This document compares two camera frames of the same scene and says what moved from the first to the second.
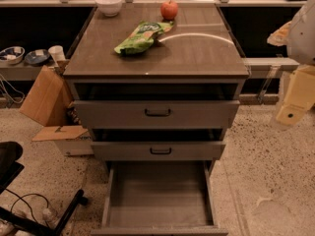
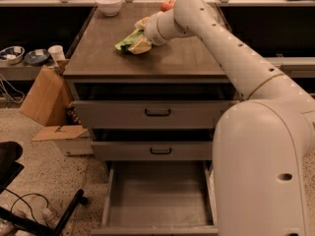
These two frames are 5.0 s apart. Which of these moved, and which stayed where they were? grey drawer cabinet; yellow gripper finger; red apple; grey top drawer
Moved: yellow gripper finger
Stayed: grey top drawer; grey drawer cabinet; red apple
